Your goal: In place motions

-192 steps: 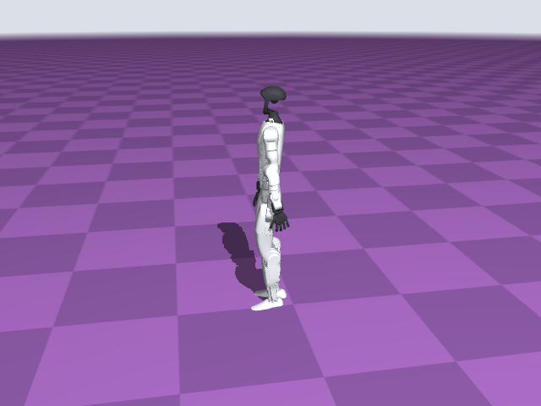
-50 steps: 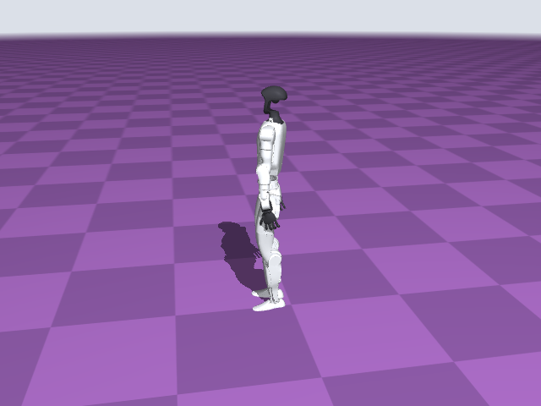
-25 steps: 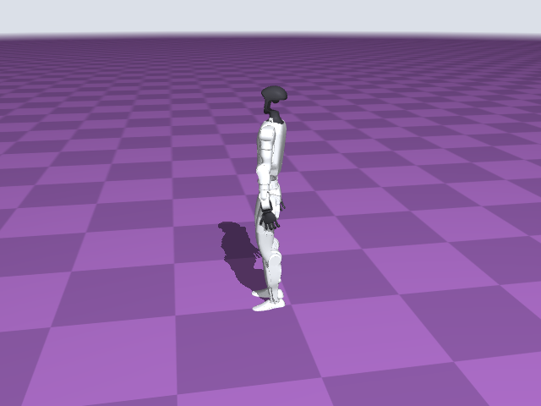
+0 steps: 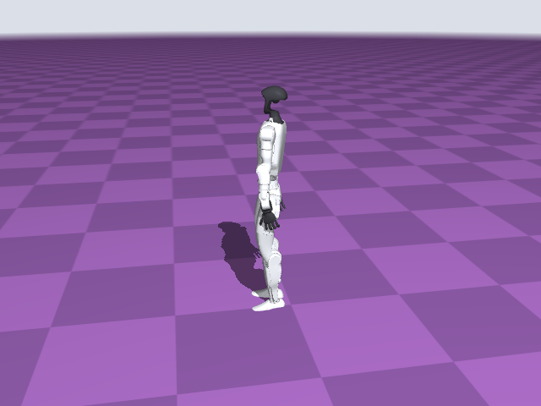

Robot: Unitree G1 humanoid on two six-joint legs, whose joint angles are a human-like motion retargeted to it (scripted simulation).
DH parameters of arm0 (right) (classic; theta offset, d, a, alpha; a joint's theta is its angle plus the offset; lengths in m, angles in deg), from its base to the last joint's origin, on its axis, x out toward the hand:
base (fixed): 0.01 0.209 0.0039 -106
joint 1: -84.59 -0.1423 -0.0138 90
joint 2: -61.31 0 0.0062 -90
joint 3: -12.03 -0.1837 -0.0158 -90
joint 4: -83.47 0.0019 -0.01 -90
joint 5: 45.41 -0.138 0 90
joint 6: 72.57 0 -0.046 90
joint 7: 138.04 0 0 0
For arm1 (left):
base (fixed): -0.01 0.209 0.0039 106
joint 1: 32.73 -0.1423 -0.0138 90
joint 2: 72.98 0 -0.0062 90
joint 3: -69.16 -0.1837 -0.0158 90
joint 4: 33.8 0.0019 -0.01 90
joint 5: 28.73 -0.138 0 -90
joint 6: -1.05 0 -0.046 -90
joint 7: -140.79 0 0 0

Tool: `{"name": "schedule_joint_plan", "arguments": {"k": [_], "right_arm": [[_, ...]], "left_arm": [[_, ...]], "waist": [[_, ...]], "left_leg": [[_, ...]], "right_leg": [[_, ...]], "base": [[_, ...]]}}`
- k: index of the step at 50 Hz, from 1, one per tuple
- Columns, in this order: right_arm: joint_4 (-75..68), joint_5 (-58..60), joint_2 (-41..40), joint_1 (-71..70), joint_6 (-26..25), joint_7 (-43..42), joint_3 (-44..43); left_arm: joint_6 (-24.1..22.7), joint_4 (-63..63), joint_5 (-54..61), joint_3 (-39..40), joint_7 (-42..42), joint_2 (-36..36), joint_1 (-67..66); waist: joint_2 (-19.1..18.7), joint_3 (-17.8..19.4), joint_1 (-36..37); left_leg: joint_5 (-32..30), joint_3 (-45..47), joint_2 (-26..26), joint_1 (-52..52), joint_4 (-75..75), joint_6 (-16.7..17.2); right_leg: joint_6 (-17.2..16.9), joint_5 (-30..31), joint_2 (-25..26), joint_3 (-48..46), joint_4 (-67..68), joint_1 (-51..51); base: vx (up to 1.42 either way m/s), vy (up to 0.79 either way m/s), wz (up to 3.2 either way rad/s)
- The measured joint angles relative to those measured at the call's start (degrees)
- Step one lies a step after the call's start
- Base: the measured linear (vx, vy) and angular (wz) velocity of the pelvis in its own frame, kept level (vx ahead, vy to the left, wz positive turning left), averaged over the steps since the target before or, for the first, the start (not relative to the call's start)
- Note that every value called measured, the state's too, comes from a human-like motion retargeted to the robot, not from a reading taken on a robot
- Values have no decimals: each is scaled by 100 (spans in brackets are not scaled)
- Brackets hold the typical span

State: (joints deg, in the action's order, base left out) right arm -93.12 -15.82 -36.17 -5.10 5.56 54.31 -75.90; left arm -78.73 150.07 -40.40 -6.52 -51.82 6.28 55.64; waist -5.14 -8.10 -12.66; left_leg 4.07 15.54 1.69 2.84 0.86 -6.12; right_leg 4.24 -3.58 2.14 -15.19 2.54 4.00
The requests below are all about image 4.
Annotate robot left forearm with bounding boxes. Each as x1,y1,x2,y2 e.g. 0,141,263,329
257,166,271,210

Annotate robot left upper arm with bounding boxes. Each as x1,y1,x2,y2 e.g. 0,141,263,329
256,126,276,175

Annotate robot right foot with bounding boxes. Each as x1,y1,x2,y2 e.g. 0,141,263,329
251,288,284,298

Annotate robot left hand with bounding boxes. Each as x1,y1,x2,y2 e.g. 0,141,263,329
260,201,280,230

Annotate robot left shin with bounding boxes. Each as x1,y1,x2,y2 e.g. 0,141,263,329
262,254,281,304

